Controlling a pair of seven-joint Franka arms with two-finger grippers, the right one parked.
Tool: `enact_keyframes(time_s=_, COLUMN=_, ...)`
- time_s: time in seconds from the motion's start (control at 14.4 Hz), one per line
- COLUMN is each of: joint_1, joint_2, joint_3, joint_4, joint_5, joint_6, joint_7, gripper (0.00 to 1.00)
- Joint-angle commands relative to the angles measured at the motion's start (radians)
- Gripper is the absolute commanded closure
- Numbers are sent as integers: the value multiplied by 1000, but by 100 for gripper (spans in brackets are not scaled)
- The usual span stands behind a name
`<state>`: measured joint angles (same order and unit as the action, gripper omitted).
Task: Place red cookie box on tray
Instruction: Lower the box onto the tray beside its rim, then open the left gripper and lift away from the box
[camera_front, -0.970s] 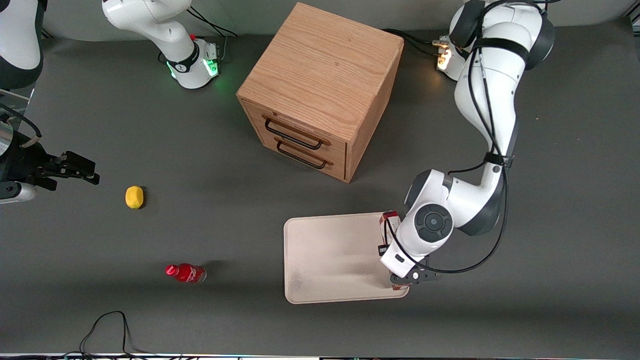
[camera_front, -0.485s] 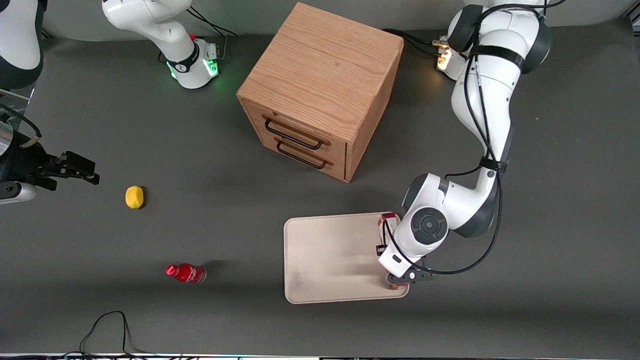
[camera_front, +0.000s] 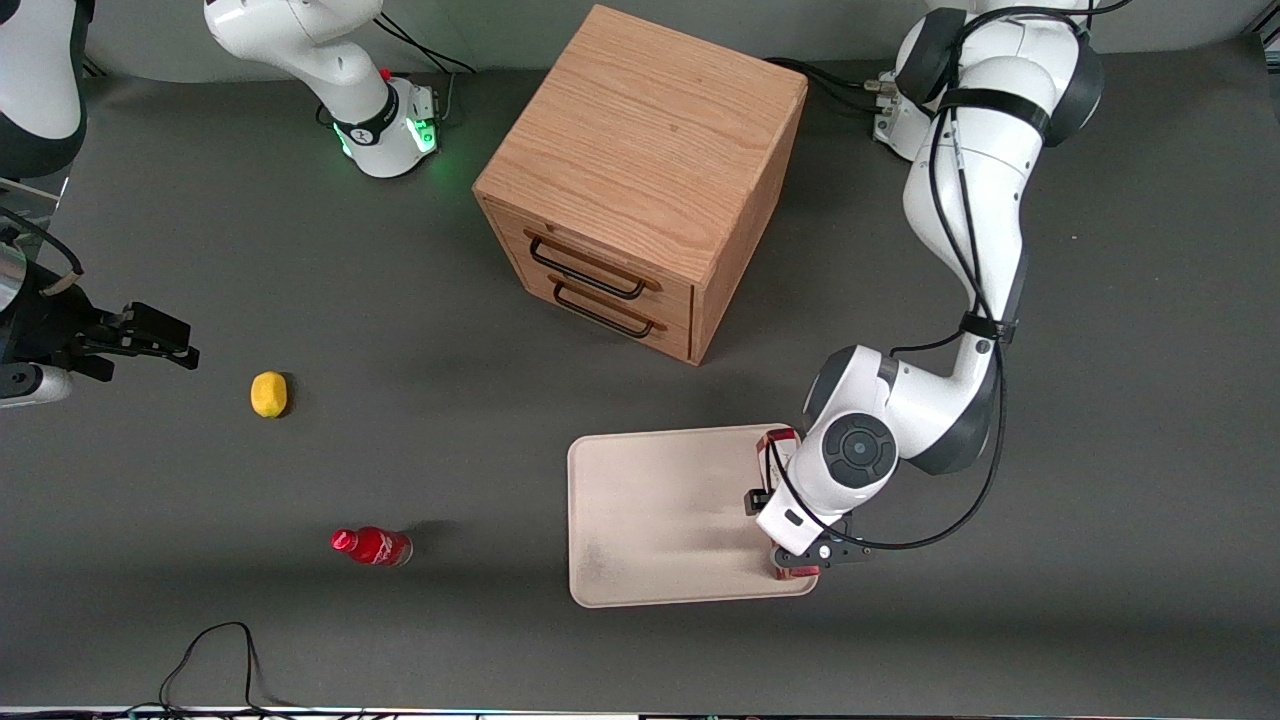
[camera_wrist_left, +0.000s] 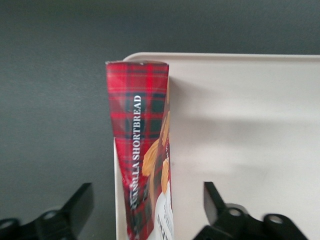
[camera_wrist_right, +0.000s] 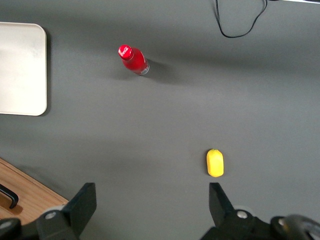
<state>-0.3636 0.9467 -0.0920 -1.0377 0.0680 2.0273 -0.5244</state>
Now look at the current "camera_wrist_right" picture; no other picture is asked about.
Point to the wooden drawer cabinet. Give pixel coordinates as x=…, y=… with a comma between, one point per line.
x=45, y=195

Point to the yellow lemon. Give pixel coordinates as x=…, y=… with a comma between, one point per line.
x=215, y=163

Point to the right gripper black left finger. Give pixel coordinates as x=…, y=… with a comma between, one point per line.
x=80, y=205

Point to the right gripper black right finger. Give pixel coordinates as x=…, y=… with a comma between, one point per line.
x=221, y=205

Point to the red cola bottle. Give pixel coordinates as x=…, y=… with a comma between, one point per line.
x=133, y=61

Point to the beige rectangular tray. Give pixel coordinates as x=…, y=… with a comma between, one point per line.
x=22, y=70

